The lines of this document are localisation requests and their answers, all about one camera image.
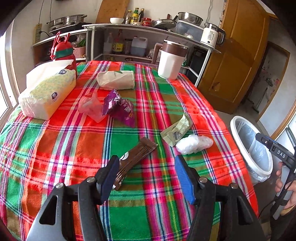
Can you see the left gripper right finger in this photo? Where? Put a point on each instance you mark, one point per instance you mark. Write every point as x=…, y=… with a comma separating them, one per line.
x=238, y=220

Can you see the brown coffee sachet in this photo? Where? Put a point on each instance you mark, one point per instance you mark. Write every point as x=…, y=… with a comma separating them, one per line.
x=131, y=158

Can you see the white trash bin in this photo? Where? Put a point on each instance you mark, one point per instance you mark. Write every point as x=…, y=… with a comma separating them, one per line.
x=258, y=159

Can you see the metal kitchen shelf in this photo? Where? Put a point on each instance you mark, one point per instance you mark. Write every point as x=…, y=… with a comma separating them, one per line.
x=95, y=36

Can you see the crumpled white plastic wrap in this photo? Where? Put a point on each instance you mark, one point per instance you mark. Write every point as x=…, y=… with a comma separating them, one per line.
x=193, y=144

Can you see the wooden door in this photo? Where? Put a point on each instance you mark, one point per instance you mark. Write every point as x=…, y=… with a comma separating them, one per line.
x=232, y=67

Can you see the clear plastic cup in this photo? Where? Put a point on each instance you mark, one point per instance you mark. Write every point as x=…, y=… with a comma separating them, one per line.
x=92, y=105

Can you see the purple snack wrapper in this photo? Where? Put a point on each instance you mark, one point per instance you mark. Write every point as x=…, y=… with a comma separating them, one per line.
x=119, y=108

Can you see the green paper packet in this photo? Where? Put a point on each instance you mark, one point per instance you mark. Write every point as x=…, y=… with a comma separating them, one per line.
x=176, y=131

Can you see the plaid tablecloth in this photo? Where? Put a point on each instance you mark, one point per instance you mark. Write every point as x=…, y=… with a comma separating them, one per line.
x=147, y=202

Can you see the yellow tissue pack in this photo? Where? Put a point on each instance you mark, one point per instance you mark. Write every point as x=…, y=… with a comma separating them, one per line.
x=47, y=87

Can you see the beige paper napkin pack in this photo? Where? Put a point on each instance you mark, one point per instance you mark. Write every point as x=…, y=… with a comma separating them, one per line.
x=118, y=80

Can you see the white electric kettle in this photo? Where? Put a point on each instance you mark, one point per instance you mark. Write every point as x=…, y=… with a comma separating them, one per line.
x=212, y=35

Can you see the white brown lidded jug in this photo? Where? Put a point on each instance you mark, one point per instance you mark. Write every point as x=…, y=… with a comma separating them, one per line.
x=171, y=59

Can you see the pink basket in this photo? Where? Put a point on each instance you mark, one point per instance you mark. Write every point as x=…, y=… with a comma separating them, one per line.
x=79, y=52

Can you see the red reindeer water bottle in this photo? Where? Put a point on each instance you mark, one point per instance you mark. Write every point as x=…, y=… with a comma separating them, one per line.
x=63, y=50

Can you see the clear storage box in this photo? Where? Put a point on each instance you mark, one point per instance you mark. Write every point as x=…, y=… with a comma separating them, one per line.
x=189, y=30

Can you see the yellow label oil bottle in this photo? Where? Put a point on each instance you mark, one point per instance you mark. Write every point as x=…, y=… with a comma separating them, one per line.
x=118, y=44

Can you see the white plastic jerrycan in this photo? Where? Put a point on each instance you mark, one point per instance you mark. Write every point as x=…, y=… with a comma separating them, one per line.
x=139, y=46

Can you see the steel mixing bowl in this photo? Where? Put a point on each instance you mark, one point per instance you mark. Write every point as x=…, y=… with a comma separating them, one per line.
x=190, y=18

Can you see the black frying pan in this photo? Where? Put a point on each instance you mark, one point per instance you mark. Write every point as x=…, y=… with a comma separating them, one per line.
x=165, y=24

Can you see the steel steamer pot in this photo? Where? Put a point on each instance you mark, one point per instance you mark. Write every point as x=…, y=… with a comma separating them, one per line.
x=65, y=21

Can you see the white ceramic bowl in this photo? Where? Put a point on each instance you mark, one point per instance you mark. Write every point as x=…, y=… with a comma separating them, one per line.
x=115, y=20

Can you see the red lidded jar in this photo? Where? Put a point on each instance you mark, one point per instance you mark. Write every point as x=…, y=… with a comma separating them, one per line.
x=147, y=22

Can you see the green glass bottle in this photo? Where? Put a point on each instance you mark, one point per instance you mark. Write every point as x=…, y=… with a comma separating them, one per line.
x=134, y=17

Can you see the wooden cutting board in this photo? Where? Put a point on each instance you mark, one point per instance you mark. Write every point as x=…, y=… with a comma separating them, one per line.
x=110, y=9

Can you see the dark sauce bottle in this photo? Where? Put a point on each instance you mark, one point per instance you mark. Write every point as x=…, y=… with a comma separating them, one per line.
x=141, y=15

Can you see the wall power strip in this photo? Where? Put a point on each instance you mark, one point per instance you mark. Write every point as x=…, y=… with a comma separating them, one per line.
x=37, y=33

